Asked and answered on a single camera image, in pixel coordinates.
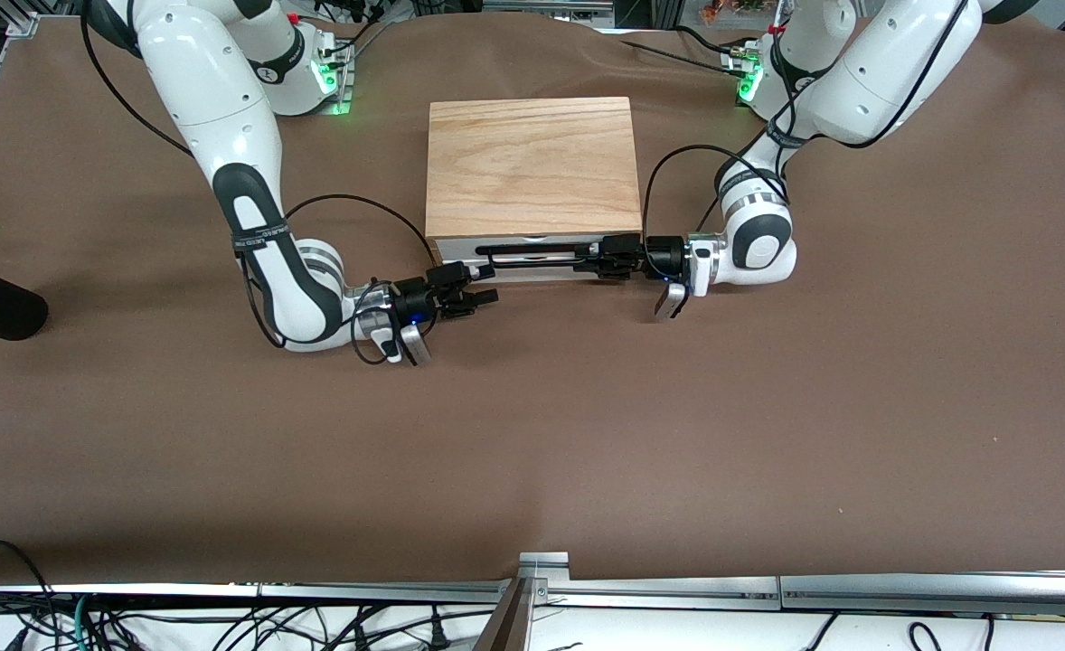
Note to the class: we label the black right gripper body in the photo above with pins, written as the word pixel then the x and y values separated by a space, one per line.
pixel 412 299

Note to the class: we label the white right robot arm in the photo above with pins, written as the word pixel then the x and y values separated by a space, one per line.
pixel 216 90

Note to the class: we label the aluminium camera post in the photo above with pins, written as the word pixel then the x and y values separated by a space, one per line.
pixel 532 579

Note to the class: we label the wooden drawer cabinet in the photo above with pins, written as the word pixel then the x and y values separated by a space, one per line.
pixel 532 163

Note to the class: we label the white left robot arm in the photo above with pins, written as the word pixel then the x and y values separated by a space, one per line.
pixel 876 72

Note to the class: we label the brown table cloth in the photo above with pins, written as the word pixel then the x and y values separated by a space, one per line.
pixel 532 407

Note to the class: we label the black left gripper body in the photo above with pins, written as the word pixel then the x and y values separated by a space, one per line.
pixel 662 256

